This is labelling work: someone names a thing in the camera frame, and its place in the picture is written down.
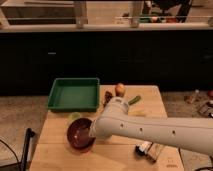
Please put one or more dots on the dark maroon bowl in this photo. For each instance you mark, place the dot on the dark maroon bowl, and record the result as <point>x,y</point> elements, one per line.
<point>78,133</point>

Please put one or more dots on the orange bowl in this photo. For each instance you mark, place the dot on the orange bowl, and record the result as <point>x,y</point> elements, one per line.
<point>86,148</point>

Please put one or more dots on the dark grape bunch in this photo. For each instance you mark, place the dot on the dark grape bunch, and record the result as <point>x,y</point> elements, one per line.
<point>108,97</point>

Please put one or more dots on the clutter items on floor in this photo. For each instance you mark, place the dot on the clutter items on floor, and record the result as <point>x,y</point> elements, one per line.
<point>204,109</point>

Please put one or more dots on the black chair frame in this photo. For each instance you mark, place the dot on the black chair frame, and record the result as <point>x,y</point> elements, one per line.
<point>29,135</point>

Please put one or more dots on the orange fruit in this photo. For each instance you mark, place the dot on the orange fruit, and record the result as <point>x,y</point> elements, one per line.
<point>120,90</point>

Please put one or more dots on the black white marker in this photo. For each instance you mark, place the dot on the black white marker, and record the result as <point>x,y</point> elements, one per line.
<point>142,149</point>

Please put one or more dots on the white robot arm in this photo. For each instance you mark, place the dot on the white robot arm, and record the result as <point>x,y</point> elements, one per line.
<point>193,134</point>

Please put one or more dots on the green plastic tray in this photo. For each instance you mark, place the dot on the green plastic tray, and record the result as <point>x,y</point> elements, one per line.
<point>74,95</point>

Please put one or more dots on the green cucumber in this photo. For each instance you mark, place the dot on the green cucumber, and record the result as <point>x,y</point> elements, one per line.
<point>134,100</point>

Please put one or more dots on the wooden brush block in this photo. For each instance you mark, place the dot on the wooden brush block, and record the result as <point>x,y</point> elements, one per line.
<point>154,151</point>

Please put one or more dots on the small green cup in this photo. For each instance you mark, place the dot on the small green cup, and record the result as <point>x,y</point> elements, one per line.
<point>74,116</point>

